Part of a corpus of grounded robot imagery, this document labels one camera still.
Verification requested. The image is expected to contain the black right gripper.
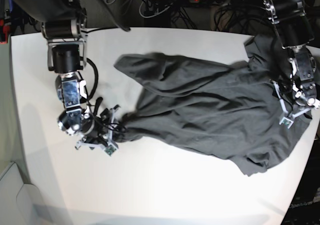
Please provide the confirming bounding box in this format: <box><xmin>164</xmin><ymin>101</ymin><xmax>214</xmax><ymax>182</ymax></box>
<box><xmin>84</xmin><ymin>107</ymin><xmax>127</xmax><ymax>145</ymax></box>

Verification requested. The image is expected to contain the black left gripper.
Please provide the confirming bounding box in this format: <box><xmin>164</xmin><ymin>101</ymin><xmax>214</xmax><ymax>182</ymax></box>
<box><xmin>277</xmin><ymin>79</ymin><xmax>312</xmax><ymax>118</ymax></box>

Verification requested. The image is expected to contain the dark grey t-shirt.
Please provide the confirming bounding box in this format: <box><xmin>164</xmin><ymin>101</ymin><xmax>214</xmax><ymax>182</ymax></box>
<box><xmin>114</xmin><ymin>35</ymin><xmax>312</xmax><ymax>176</ymax></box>

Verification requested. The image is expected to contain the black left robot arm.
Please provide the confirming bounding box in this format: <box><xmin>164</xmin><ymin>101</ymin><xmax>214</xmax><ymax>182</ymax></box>
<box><xmin>262</xmin><ymin>0</ymin><xmax>320</xmax><ymax>120</ymax></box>

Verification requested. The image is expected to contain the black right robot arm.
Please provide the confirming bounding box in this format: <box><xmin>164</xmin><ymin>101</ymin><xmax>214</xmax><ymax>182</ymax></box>
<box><xmin>13</xmin><ymin>0</ymin><xmax>122</xmax><ymax>153</ymax></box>

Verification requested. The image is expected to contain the grey tray corner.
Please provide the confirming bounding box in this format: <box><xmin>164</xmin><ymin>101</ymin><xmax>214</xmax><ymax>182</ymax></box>
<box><xmin>0</xmin><ymin>162</ymin><xmax>47</xmax><ymax>225</ymax></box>

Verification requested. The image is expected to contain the red clamp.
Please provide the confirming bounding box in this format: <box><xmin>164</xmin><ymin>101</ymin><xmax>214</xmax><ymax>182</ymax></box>
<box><xmin>0</xmin><ymin>18</ymin><xmax>11</xmax><ymax>44</ymax></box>

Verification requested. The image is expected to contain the white cable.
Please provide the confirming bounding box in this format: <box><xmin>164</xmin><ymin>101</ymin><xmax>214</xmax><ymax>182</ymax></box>
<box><xmin>138</xmin><ymin>0</ymin><xmax>173</xmax><ymax>19</ymax></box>

